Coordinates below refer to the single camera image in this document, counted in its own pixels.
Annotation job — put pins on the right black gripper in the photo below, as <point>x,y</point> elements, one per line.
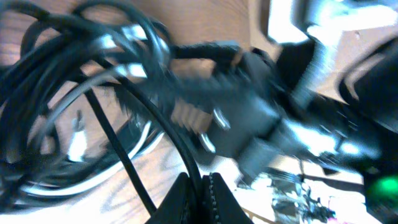
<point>258,124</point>

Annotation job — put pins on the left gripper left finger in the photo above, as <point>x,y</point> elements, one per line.
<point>178,204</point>

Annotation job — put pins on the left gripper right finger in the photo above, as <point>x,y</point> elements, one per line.
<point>219,205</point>

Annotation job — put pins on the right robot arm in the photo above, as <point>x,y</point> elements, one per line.
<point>373,97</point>

